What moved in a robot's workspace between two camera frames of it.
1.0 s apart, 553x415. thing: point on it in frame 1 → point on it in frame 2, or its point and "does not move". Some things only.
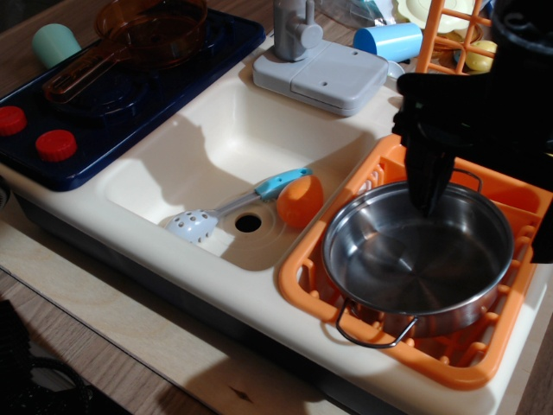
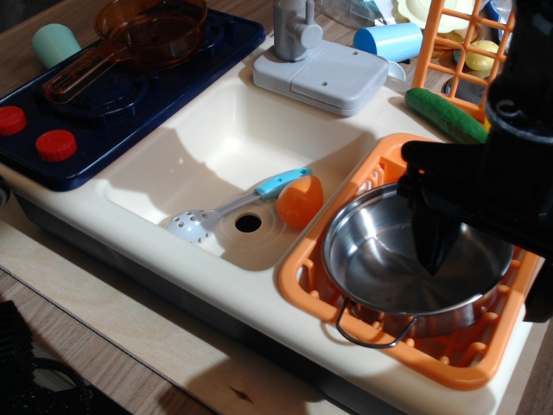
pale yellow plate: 414,14 does not move
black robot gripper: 503,118 → 503,186
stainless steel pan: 395,266 does not move
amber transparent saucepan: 155,34 does not move
